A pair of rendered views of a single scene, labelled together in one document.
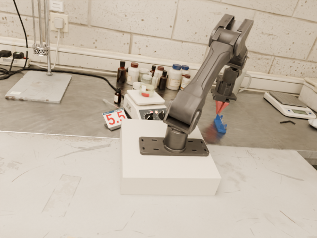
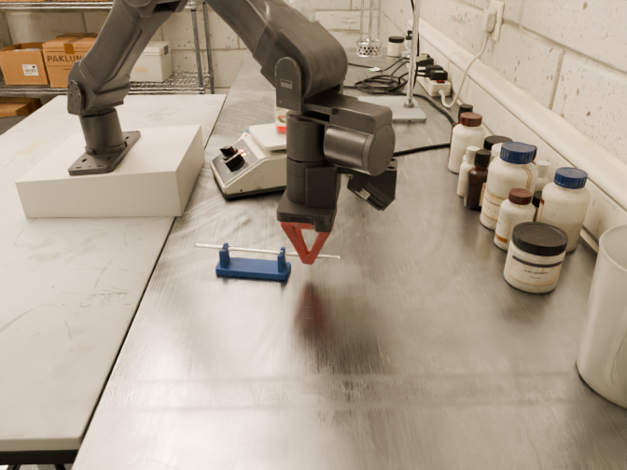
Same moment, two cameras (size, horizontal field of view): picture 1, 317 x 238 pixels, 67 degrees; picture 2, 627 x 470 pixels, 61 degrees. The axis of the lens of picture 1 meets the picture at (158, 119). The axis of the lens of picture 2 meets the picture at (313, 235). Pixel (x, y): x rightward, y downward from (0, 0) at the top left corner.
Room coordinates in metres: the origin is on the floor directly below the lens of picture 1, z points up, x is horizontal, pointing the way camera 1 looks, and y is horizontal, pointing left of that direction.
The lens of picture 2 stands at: (1.12, -0.85, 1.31)
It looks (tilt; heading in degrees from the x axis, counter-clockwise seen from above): 30 degrees down; 102
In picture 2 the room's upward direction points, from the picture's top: straight up
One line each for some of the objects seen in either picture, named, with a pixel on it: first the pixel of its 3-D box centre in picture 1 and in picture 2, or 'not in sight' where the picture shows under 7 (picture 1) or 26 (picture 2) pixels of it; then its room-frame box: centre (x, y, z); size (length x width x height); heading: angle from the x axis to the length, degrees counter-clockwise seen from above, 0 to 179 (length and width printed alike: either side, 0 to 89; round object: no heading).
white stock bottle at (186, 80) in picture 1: (186, 82); (515, 218); (1.25, -0.11, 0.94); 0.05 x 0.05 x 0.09
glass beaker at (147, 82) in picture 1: (147, 85); (292, 111); (0.88, 0.07, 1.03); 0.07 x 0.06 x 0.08; 21
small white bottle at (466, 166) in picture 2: (155, 80); (469, 172); (1.20, 0.06, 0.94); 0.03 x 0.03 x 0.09
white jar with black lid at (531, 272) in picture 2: not in sight; (535, 256); (1.27, -0.20, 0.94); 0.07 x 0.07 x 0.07
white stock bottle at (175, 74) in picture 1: (174, 76); (509, 186); (1.25, -0.04, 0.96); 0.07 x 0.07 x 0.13
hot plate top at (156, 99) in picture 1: (145, 96); (287, 134); (0.87, 0.07, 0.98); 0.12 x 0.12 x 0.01; 33
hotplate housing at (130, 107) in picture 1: (146, 109); (274, 158); (0.84, 0.05, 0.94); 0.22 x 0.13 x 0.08; 33
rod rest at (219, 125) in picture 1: (220, 123); (253, 260); (0.90, -0.26, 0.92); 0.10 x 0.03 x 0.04; 4
